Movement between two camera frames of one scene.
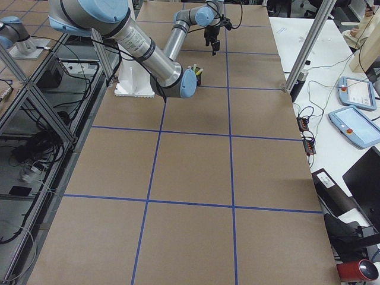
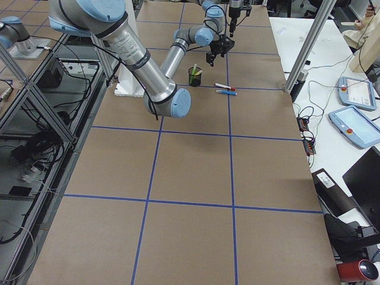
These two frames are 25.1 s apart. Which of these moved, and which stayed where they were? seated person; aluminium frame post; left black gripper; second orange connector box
Moved: left black gripper
Stayed: second orange connector box; aluminium frame post; seated person
